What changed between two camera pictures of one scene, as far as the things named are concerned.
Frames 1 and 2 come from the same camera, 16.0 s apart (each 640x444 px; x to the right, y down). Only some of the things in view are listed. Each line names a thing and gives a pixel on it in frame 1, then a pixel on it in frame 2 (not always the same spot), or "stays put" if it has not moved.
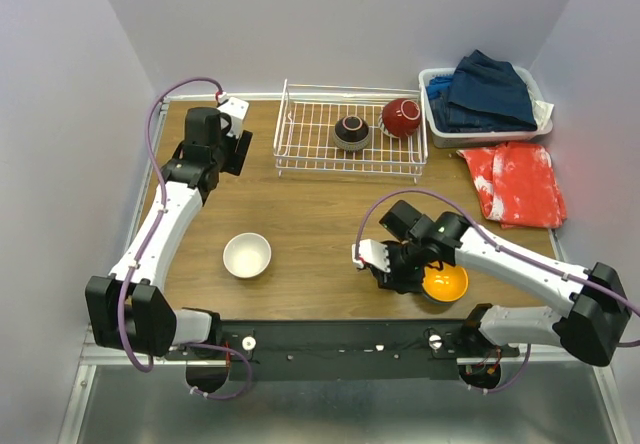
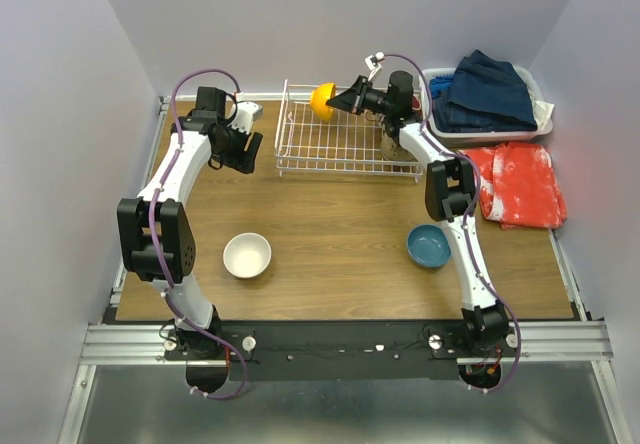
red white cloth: [517, 185] stays put
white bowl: [246, 255] stays put
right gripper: [394, 281] → [351, 99]
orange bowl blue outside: [446, 283] → [319, 97]
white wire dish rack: [352, 131] stays put
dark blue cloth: [485, 95] stays put
